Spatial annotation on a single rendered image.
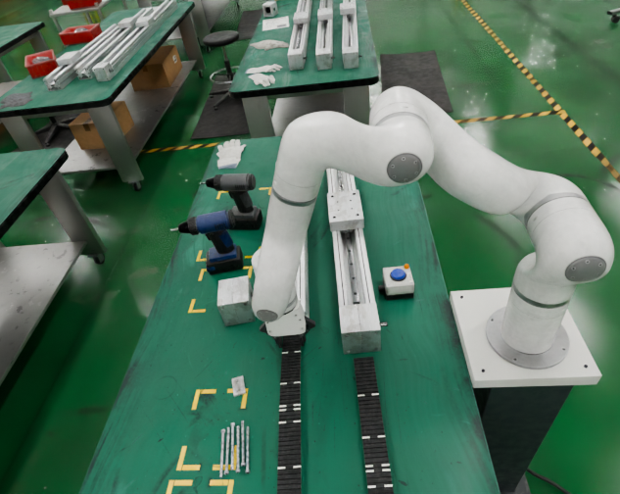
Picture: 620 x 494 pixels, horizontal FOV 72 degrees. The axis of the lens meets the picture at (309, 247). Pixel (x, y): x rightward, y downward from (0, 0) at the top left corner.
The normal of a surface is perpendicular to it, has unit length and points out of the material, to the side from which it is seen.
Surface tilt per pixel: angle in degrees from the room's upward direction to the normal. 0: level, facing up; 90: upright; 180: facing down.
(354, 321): 0
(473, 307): 1
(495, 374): 1
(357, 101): 90
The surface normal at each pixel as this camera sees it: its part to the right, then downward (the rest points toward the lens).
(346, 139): -0.63, 0.18
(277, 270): 0.07, 0.04
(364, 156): -0.75, 0.41
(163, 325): -0.12, -0.73
